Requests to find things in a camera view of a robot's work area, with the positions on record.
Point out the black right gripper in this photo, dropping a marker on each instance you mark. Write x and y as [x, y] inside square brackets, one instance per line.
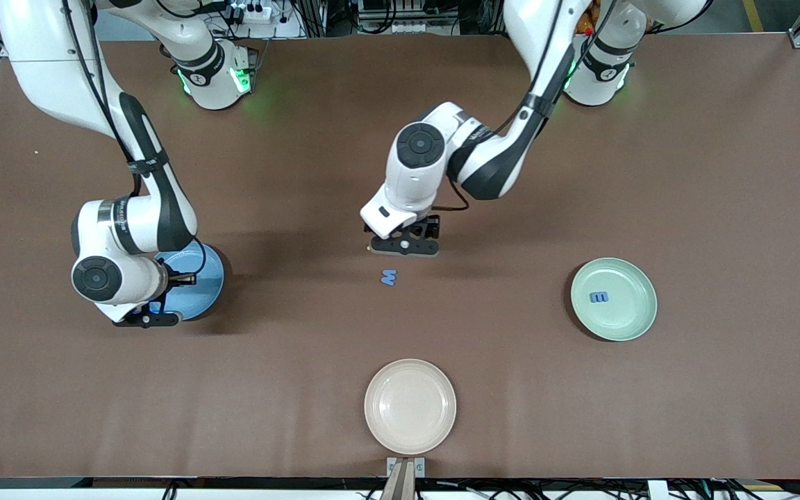
[180, 280]

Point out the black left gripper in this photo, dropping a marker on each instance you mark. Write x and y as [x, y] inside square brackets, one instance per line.
[430, 226]

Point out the blue foam lowercase m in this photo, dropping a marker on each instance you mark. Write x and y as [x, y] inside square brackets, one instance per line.
[599, 298]

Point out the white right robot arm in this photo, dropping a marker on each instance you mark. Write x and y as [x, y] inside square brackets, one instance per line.
[46, 69]

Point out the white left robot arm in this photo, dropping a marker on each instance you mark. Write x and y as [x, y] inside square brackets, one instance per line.
[410, 187]

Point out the blue plate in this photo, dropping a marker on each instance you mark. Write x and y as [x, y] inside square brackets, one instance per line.
[209, 278]

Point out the blue foam uppercase W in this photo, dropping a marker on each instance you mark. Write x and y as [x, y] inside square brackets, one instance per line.
[389, 278]

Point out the beige plate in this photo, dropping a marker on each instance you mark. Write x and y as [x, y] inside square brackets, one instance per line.
[410, 406]

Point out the green plate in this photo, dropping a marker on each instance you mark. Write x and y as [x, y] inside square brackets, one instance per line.
[622, 319]

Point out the white power strip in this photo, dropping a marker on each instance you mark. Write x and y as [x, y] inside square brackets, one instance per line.
[254, 12]

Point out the bag of orange items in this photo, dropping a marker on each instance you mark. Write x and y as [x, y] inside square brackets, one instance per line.
[584, 24]

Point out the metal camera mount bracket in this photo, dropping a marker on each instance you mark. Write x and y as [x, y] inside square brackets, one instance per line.
[405, 469]

